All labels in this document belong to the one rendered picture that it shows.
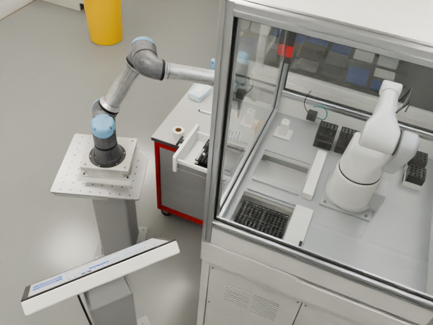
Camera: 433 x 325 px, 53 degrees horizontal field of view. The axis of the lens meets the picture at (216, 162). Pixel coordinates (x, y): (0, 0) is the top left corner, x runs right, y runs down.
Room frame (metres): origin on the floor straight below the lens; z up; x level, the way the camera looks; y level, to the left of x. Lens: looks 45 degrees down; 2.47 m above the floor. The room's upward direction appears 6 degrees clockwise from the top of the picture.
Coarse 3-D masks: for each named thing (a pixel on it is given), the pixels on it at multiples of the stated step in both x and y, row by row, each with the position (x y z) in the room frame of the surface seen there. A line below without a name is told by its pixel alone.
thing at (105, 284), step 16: (144, 256) 0.80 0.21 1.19; (160, 256) 0.81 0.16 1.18; (96, 272) 0.72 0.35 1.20; (112, 272) 0.73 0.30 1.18; (128, 272) 0.74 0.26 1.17; (64, 288) 0.66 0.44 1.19; (80, 288) 0.67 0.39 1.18; (96, 288) 0.73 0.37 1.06; (112, 288) 0.75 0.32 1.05; (128, 288) 0.76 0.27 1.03; (32, 304) 0.60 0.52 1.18; (48, 304) 0.61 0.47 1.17; (96, 304) 0.69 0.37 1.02
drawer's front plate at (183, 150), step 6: (198, 126) 1.81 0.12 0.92; (192, 132) 1.75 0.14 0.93; (186, 138) 1.70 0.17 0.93; (192, 138) 1.73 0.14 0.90; (186, 144) 1.66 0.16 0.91; (192, 144) 1.74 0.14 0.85; (180, 150) 1.60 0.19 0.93; (186, 150) 1.67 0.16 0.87; (174, 156) 1.55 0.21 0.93; (180, 156) 1.60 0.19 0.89; (174, 162) 1.55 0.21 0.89; (174, 168) 1.55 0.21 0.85
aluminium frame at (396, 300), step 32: (224, 0) 1.05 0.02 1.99; (256, 0) 1.07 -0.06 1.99; (224, 32) 1.06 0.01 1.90; (320, 32) 0.98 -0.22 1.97; (352, 32) 0.95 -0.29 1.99; (384, 32) 0.96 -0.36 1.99; (224, 64) 1.05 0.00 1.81; (224, 96) 1.05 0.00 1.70; (224, 128) 1.06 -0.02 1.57; (224, 224) 1.04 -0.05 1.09; (256, 256) 0.98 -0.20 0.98; (288, 256) 0.94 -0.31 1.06; (352, 288) 0.86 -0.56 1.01; (384, 288) 0.83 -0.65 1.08; (416, 320) 0.78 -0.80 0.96
